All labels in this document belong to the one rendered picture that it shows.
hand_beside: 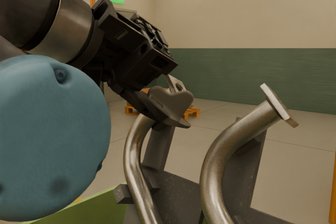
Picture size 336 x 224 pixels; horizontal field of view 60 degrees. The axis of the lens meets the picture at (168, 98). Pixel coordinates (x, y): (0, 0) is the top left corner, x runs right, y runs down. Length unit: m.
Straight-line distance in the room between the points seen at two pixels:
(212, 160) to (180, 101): 0.09
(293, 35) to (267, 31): 0.52
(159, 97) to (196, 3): 7.04
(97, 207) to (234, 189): 0.30
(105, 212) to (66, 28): 0.43
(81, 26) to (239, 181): 0.28
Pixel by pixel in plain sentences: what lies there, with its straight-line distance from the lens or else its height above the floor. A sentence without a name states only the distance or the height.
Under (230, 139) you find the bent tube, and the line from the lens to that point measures 0.38.
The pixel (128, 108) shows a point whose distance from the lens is 5.62.
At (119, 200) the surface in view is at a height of 1.00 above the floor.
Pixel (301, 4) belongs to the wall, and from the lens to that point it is 6.45.
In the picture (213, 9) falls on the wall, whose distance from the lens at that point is 7.16.
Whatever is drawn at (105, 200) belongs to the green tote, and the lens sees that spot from 0.63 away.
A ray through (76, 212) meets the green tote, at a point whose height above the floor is 0.94.
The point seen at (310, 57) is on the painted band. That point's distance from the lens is 6.35.
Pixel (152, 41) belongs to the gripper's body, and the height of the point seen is 1.25.
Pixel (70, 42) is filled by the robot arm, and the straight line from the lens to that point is 0.31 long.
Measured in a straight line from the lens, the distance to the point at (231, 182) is 0.43.
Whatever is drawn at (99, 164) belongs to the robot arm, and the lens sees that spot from 0.16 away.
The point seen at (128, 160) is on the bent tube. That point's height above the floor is 1.06.
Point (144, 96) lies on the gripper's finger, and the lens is 0.39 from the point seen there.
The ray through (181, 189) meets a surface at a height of 1.02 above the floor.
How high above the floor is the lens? 1.24
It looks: 10 degrees down
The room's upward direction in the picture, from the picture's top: straight up
